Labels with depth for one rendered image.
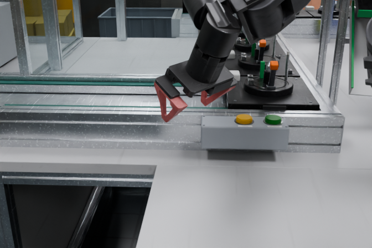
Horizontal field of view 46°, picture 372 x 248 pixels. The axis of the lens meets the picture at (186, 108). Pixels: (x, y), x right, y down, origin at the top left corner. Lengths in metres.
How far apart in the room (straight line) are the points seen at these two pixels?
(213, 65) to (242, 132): 0.39
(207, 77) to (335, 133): 0.55
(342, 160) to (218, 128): 0.33
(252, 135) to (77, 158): 0.44
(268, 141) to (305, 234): 0.28
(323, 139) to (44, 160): 0.71
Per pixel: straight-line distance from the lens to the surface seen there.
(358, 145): 1.27
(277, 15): 0.68
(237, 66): 1.51
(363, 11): 1.21
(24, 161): 1.18
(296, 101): 1.22
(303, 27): 2.48
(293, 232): 0.89
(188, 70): 0.72
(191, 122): 1.12
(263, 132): 1.07
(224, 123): 1.07
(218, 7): 0.69
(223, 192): 0.99
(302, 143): 1.18
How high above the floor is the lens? 1.39
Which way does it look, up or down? 22 degrees down
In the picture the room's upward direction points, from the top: straight up
